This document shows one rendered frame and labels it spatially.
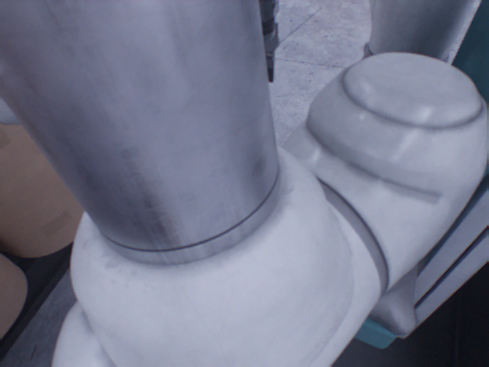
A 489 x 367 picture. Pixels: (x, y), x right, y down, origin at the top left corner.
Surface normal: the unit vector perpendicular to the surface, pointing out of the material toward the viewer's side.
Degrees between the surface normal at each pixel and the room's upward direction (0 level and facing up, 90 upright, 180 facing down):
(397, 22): 90
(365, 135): 44
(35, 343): 0
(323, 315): 75
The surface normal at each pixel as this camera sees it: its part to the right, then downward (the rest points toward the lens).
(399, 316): -0.02, -0.47
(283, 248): 0.43, -0.18
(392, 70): 0.03, -0.69
